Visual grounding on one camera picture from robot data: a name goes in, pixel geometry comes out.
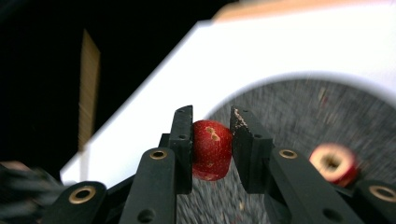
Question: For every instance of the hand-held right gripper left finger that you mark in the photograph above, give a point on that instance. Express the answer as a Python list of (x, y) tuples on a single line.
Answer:
[(184, 149)]

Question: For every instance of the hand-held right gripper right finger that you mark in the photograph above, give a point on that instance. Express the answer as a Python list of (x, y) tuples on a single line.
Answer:
[(252, 149)]

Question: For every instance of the red cored hawthorn fruit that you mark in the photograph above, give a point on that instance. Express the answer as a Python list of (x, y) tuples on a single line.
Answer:
[(211, 149), (320, 171)]

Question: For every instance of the dark speckled round plate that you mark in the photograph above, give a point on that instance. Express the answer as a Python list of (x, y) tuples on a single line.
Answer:
[(311, 118)]

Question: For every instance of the tan wooden strip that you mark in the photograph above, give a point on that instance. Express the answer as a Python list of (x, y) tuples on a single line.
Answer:
[(88, 93)]

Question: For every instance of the wooden table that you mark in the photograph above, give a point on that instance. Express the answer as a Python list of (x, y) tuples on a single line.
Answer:
[(280, 7)]

